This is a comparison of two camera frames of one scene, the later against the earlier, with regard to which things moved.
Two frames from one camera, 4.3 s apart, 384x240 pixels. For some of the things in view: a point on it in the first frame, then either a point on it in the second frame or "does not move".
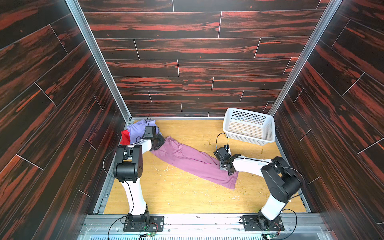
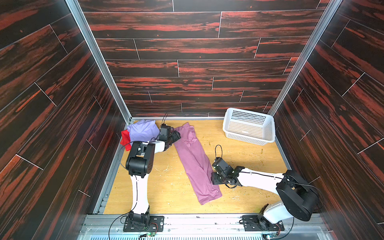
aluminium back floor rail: [178, 118] does not move
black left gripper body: [158, 141] -> [172, 138]
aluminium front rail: [205, 227] does not move
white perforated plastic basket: [249, 127] does not move
